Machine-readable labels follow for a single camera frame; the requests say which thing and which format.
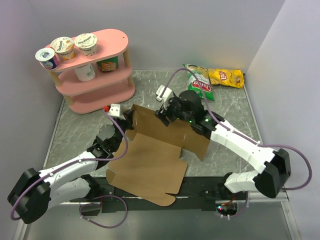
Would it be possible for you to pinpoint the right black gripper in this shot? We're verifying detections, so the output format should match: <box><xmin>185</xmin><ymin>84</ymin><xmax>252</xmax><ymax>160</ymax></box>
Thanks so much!
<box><xmin>154</xmin><ymin>94</ymin><xmax>194</xmax><ymax>127</ymax></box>

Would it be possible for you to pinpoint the brown cardboard box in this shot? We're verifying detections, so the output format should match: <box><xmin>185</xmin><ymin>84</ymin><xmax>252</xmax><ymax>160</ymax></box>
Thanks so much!
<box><xmin>106</xmin><ymin>104</ymin><xmax>210</xmax><ymax>207</ymax></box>

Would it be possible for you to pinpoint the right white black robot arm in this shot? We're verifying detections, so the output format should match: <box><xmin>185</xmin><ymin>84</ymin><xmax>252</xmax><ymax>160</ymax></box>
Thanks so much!
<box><xmin>155</xmin><ymin>85</ymin><xmax>291</xmax><ymax>200</ymax></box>

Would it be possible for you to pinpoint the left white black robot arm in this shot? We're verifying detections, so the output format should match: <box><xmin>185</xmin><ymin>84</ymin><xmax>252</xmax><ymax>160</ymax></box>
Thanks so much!
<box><xmin>7</xmin><ymin>109</ymin><xmax>134</xmax><ymax>224</ymax></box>

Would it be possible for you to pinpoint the green Chuba chips bag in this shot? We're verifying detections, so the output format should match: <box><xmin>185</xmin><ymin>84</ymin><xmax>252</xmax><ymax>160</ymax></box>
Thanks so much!
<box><xmin>183</xmin><ymin>64</ymin><xmax>215</xmax><ymax>101</ymax></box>

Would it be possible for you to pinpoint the pink three-tier shelf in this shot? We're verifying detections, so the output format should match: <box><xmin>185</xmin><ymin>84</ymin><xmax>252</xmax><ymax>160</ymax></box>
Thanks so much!
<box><xmin>48</xmin><ymin>29</ymin><xmax>136</xmax><ymax>114</ymax></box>

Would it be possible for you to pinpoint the green snack cup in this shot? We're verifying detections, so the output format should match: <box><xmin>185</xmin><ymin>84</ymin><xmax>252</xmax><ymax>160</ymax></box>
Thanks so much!
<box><xmin>96</xmin><ymin>56</ymin><xmax>119</xmax><ymax>72</ymax></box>

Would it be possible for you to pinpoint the white plastic cup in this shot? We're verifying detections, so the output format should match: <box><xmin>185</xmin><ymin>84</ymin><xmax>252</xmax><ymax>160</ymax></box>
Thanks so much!
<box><xmin>74</xmin><ymin>63</ymin><xmax>96</xmax><ymax>82</ymax></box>

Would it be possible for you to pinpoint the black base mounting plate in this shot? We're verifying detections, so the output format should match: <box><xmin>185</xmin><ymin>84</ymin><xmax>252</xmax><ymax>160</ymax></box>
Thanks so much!
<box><xmin>62</xmin><ymin>174</ymin><xmax>276</xmax><ymax>217</ymax></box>

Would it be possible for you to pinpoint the yellow Lays chips bag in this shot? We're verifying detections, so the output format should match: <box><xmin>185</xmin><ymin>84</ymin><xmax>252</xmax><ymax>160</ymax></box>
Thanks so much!
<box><xmin>208</xmin><ymin>68</ymin><xmax>245</xmax><ymax>89</ymax></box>

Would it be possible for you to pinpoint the white Chobani yogurt cup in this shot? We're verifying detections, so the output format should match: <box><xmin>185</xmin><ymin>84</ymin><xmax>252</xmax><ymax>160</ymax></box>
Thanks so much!
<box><xmin>74</xmin><ymin>33</ymin><xmax>98</xmax><ymax>56</ymax></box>

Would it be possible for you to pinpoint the orange Chobani yogurt cup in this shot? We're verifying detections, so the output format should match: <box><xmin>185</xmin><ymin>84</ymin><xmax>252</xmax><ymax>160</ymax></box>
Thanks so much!
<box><xmin>50</xmin><ymin>36</ymin><xmax>76</xmax><ymax>60</ymax></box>

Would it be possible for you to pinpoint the blue white yogurt cup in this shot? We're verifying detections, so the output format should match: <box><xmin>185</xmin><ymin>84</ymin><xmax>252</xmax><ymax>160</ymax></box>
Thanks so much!
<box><xmin>35</xmin><ymin>47</ymin><xmax>59</xmax><ymax>70</ymax></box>

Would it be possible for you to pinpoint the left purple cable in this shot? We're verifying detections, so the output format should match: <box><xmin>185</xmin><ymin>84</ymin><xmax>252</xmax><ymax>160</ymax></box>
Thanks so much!
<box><xmin>9</xmin><ymin>109</ymin><xmax>131</xmax><ymax>229</ymax></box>

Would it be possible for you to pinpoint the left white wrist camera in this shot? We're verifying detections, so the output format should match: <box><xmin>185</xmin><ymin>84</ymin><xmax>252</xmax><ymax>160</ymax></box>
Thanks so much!
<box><xmin>103</xmin><ymin>103</ymin><xmax>125</xmax><ymax>120</ymax></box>

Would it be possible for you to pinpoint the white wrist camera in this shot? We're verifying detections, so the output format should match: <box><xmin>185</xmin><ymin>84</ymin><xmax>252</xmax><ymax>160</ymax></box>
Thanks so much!
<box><xmin>103</xmin><ymin>103</ymin><xmax>125</xmax><ymax>120</ymax></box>
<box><xmin>156</xmin><ymin>85</ymin><xmax>174</xmax><ymax>110</ymax></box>

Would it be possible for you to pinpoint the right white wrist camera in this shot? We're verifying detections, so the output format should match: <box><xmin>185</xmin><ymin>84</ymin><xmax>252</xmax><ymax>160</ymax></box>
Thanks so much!
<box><xmin>156</xmin><ymin>85</ymin><xmax>174</xmax><ymax>110</ymax></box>

